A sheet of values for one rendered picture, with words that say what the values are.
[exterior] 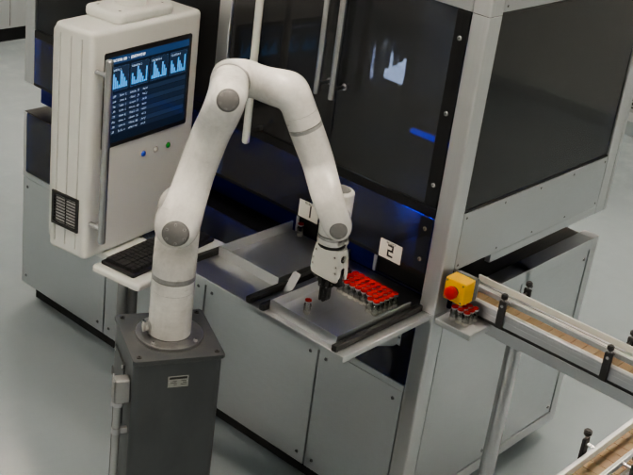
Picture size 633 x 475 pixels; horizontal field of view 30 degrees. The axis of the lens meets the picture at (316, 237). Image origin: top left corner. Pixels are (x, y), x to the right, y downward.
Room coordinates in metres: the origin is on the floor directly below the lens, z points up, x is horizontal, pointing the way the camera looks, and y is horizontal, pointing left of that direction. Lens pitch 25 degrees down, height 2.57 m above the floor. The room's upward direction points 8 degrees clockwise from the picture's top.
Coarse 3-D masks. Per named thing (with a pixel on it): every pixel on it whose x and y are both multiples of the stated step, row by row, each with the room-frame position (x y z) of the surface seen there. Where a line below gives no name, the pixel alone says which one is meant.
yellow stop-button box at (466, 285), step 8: (456, 272) 3.14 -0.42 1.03; (464, 272) 3.14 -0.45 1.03; (448, 280) 3.10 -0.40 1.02; (456, 280) 3.09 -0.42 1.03; (464, 280) 3.09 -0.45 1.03; (472, 280) 3.10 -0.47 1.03; (456, 288) 3.08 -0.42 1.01; (464, 288) 3.06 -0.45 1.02; (472, 288) 3.09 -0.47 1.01; (464, 296) 3.07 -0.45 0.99; (472, 296) 3.10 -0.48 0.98
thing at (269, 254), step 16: (288, 224) 3.58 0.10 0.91; (240, 240) 3.41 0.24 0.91; (256, 240) 3.47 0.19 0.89; (272, 240) 3.49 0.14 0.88; (288, 240) 3.51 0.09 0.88; (304, 240) 3.53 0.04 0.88; (224, 256) 3.32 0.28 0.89; (240, 256) 3.28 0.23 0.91; (256, 256) 3.36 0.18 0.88; (272, 256) 3.38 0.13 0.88; (288, 256) 3.39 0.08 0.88; (304, 256) 3.41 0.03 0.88; (256, 272) 3.23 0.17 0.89; (272, 272) 3.27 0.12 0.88; (288, 272) 3.28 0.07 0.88
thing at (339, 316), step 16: (304, 288) 3.14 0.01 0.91; (272, 304) 3.03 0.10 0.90; (288, 304) 3.07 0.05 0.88; (320, 304) 3.10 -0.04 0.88; (336, 304) 3.11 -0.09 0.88; (352, 304) 3.13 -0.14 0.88; (304, 320) 2.95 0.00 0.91; (320, 320) 3.00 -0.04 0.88; (336, 320) 3.02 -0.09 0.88; (352, 320) 3.03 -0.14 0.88; (368, 320) 2.98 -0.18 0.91; (320, 336) 2.91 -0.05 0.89; (336, 336) 2.87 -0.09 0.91
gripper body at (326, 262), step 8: (320, 248) 2.88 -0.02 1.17; (328, 248) 2.86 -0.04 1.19; (336, 248) 2.86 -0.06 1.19; (344, 248) 2.88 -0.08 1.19; (312, 256) 2.90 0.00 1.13; (320, 256) 2.88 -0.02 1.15; (328, 256) 2.86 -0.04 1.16; (336, 256) 2.85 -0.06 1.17; (344, 256) 2.87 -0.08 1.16; (312, 264) 2.90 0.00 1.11; (320, 264) 2.88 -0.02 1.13; (328, 264) 2.86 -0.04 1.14; (336, 264) 2.85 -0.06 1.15; (344, 264) 2.86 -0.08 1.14; (320, 272) 2.88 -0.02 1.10; (328, 272) 2.86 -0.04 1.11; (336, 272) 2.85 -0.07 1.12; (344, 272) 2.87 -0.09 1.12; (328, 280) 2.86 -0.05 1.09; (336, 280) 2.85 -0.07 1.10
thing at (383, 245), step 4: (384, 240) 3.26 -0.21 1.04; (388, 240) 3.25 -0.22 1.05; (380, 244) 3.27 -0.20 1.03; (384, 244) 3.26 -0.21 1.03; (392, 244) 3.24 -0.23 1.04; (396, 244) 3.23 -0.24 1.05; (380, 248) 3.27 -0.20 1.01; (384, 248) 3.26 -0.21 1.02; (388, 248) 3.25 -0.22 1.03; (396, 248) 3.23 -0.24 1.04; (400, 248) 3.22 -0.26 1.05; (380, 252) 3.27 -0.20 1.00; (384, 252) 3.26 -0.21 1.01; (396, 252) 3.23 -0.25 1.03; (400, 252) 3.22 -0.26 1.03; (384, 256) 3.26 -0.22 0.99; (396, 256) 3.23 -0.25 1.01; (400, 256) 3.22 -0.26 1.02; (392, 260) 3.24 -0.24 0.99; (396, 260) 3.23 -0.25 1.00
